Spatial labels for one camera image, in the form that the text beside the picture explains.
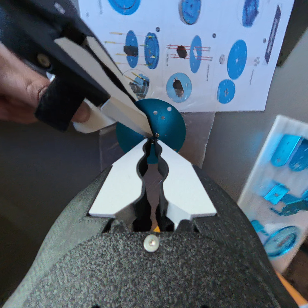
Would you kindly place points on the large blue U bracket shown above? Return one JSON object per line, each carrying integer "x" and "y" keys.
{"x": 300, "y": 156}
{"x": 284, "y": 151}

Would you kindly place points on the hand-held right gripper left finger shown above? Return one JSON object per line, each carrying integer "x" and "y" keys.
{"x": 115, "y": 192}

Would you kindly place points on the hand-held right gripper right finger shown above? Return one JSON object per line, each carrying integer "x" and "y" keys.
{"x": 190, "y": 192}

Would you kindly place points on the clear plastic bag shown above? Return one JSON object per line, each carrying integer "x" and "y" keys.
{"x": 199, "y": 144}

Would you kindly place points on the person's left hand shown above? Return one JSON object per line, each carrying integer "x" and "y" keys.
{"x": 19, "y": 91}

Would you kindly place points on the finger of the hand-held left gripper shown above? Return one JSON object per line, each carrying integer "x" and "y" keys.
{"x": 107, "y": 54}
{"x": 96, "y": 77}

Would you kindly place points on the assembly guide paper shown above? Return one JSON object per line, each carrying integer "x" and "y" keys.
{"x": 216, "y": 28}

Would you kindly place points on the dark blue perforated bracket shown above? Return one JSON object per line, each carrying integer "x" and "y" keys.
{"x": 293, "y": 207}

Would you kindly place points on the white foam sheet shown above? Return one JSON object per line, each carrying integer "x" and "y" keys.
{"x": 255, "y": 168}

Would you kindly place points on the black metal plate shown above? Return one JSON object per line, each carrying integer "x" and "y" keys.
{"x": 285, "y": 43}

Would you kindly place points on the blue L bracket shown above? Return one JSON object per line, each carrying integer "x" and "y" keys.
{"x": 258, "y": 227}

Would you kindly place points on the blue round metal plate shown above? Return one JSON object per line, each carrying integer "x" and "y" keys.
{"x": 168, "y": 130}

